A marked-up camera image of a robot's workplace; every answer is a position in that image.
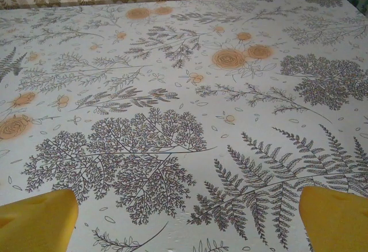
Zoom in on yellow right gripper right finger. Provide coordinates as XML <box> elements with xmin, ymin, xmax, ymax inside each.
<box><xmin>300</xmin><ymin>185</ymin><xmax>368</xmax><ymax>252</ymax></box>

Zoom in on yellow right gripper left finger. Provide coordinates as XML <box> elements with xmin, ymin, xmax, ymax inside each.
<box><xmin>0</xmin><ymin>188</ymin><xmax>79</xmax><ymax>252</ymax></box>

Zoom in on floral tablecloth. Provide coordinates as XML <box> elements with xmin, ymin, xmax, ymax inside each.
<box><xmin>0</xmin><ymin>0</ymin><xmax>368</xmax><ymax>252</ymax></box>

